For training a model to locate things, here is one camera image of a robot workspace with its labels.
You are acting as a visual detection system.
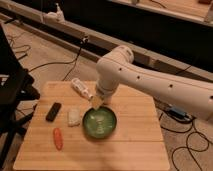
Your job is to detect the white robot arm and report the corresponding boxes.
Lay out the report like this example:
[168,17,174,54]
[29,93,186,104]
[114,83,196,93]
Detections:
[96,45,213,124]

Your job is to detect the green ceramic bowl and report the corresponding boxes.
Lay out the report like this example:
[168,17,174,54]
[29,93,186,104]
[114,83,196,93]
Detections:
[82,106,117,139]

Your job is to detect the white plastic bottle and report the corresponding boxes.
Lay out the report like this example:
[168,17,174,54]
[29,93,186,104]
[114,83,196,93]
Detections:
[71,78,93,100]

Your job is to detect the black remote control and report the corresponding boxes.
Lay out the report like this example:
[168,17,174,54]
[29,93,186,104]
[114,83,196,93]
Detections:
[46,103,62,122]

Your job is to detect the orange carrot toy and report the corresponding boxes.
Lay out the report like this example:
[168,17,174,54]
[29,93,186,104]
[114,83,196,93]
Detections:
[53,128,63,150]

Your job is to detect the wooden table board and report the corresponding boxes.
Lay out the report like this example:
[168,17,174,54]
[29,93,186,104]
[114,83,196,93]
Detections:
[13,81,170,171]

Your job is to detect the black office chair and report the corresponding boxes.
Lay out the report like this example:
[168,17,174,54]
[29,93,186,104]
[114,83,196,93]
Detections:
[0,25,40,168]

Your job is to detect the blue power adapter box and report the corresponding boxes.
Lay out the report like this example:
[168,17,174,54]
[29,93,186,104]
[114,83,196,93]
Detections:
[168,107,187,119]

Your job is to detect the white object on ledge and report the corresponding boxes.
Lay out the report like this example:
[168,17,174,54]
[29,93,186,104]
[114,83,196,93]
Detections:
[45,4,65,22]

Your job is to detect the long wooden beam rail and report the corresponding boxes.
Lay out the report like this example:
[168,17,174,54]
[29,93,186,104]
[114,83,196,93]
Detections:
[0,0,213,82]

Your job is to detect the black floor cable left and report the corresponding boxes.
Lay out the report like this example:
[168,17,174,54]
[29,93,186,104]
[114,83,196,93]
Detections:
[6,34,89,82]

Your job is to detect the black floor cables right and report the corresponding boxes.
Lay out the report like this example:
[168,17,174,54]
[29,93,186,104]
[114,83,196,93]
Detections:
[156,99,213,171]

